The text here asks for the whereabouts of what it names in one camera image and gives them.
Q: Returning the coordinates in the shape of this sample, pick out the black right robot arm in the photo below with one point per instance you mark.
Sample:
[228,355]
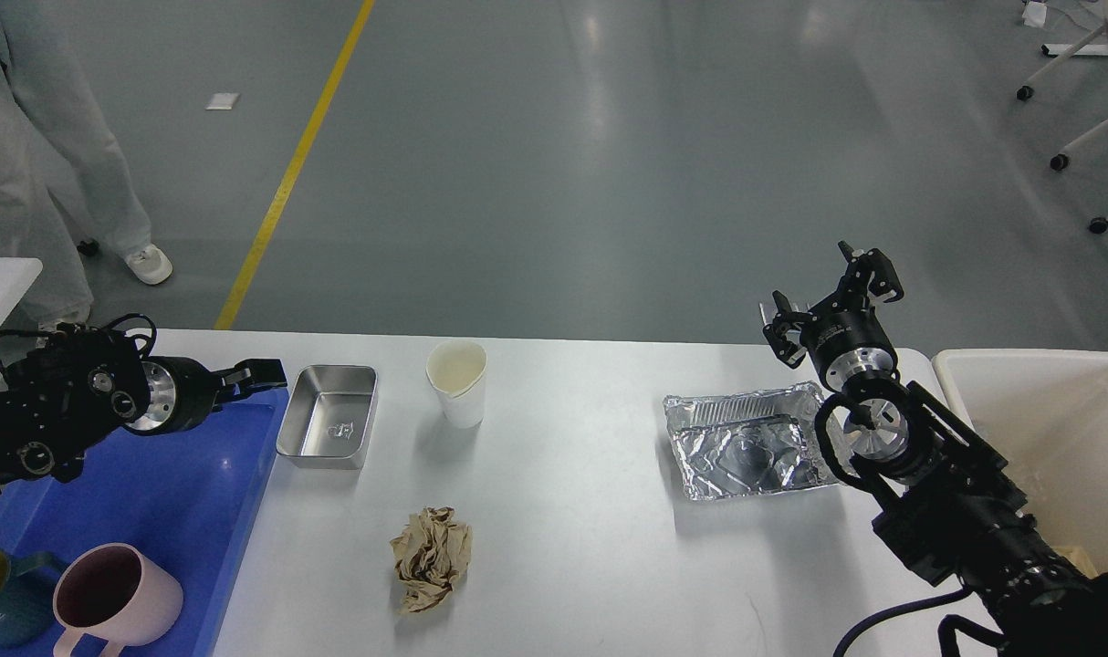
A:
[947,507]

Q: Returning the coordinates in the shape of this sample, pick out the stainless steel rectangular container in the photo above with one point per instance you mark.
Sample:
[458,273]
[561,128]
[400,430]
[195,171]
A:
[329,417]

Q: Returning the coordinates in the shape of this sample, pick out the pink mug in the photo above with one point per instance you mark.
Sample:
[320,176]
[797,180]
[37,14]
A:
[116,594]

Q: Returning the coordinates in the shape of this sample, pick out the person in light jeans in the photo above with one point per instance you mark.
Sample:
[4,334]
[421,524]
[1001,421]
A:
[47,108]

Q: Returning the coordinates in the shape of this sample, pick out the crumpled brown paper ball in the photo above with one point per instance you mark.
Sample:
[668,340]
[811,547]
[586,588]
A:
[431,555]

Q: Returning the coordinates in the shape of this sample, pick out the blue plastic tray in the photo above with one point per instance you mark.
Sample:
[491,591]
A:
[187,500]

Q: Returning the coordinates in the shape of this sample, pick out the white plastic bin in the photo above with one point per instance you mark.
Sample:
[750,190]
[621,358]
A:
[1046,410]

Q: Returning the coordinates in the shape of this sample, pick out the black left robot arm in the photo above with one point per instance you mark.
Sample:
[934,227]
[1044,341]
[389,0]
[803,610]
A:
[83,383]

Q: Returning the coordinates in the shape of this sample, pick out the white paper cup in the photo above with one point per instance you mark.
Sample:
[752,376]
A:
[456,370]

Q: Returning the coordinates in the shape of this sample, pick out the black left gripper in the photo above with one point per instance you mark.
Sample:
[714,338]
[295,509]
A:
[183,392]

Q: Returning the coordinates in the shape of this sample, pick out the white paper on floor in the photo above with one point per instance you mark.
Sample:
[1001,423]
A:
[222,101]

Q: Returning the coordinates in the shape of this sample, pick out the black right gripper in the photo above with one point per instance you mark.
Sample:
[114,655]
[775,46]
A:
[850,340]

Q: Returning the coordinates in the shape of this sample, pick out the aluminium foil tray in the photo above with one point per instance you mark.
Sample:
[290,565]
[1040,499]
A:
[751,443]

